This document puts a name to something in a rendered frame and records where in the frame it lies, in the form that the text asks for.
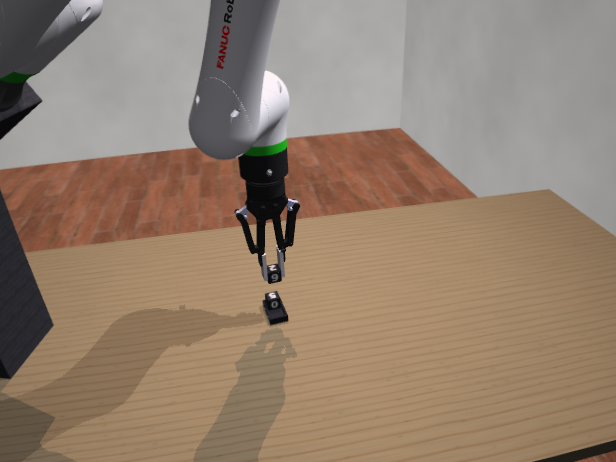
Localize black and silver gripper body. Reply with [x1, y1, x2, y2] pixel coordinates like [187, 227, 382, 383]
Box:
[245, 178, 288, 220]

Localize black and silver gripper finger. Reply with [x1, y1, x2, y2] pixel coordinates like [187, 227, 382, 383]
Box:
[235, 206, 268, 281]
[272, 199, 300, 277]

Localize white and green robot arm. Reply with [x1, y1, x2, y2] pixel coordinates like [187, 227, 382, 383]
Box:
[0, 0, 289, 184]

